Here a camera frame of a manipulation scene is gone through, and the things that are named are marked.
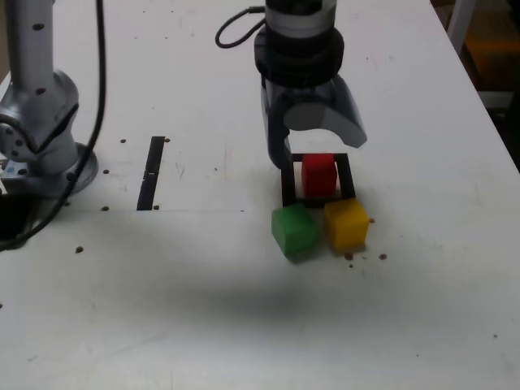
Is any yellow background box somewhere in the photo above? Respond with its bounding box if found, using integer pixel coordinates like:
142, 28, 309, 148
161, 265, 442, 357
462, 11, 520, 93

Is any red cube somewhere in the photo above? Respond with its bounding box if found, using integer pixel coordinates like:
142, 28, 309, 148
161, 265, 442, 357
301, 153, 338, 198

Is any light blue tag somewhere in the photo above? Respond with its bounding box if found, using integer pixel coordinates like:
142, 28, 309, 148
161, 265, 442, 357
0, 160, 21, 180

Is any black tape strip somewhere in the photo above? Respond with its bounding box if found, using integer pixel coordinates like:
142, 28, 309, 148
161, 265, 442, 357
136, 136, 167, 211

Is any green cube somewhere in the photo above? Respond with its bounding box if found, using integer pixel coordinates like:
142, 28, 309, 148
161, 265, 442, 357
271, 202, 319, 261

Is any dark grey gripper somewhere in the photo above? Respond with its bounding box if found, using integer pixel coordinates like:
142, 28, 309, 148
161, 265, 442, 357
259, 76, 369, 170

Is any black tray with grey rim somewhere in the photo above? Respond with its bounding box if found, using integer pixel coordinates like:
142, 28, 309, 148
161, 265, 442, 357
0, 193, 41, 249

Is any yellow cube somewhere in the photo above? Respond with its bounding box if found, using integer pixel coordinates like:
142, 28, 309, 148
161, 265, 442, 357
323, 198, 371, 251

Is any black tape square outline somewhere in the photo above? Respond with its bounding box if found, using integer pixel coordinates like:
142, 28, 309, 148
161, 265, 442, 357
279, 152, 358, 209

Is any white frame crossbar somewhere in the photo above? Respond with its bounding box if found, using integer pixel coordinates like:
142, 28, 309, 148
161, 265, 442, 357
479, 91, 515, 107

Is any white frame post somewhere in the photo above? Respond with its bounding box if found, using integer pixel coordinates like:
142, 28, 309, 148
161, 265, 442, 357
445, 0, 479, 56

